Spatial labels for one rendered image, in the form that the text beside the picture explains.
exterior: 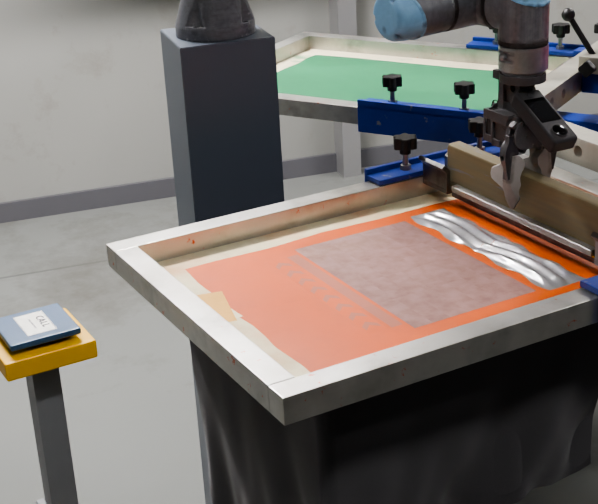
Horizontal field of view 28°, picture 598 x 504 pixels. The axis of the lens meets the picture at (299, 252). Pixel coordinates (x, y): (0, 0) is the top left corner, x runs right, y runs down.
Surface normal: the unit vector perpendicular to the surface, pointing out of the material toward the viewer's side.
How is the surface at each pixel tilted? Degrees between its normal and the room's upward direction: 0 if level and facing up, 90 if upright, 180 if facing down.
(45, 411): 90
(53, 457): 90
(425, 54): 90
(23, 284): 0
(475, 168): 90
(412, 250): 0
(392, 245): 0
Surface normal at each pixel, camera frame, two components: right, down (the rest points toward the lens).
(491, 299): -0.05, -0.92
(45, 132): 0.30, 0.36
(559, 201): -0.87, 0.23
